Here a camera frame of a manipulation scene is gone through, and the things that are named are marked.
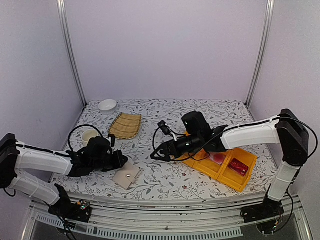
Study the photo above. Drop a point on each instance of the pink circle card stack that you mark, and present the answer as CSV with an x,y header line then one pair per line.
x,y
217,158

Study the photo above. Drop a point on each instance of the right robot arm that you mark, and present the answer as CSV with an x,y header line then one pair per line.
x,y
284,130

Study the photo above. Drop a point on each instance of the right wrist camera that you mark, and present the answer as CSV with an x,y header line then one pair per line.
x,y
166,130

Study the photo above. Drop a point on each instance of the right aluminium frame post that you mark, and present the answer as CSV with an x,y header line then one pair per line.
x,y
261,52

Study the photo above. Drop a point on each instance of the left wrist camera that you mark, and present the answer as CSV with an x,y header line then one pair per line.
x,y
112,139

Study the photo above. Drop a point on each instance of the white ceramic mug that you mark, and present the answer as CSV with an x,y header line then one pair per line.
x,y
87,135

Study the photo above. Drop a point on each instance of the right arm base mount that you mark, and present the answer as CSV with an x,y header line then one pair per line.
x,y
267,209

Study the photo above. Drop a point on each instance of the left aluminium frame post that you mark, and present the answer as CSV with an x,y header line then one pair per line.
x,y
62,12

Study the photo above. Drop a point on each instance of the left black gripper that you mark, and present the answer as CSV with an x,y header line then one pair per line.
x,y
118,163

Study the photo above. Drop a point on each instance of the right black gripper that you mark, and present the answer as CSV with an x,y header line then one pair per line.
x,y
165,146

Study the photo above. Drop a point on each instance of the yellow three-compartment bin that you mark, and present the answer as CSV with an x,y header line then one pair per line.
x,y
222,173

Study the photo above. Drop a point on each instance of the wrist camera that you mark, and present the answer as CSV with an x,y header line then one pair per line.
x,y
112,139
166,130

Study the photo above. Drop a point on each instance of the aluminium frame post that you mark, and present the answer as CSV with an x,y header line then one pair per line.
x,y
261,52
62,12

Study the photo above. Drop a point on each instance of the front aluminium rail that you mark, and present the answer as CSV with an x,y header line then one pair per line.
x,y
200,219

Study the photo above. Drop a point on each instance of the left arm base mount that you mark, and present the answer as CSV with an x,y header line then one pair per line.
x,y
64,208

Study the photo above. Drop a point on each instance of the woven bamboo tray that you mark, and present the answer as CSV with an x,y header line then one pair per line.
x,y
125,126

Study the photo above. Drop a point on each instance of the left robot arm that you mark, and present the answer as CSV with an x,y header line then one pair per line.
x,y
16,157

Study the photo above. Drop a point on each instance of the small white bowl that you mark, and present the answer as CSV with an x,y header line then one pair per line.
x,y
107,106

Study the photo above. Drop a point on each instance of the red card stack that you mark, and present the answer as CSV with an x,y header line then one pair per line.
x,y
239,167

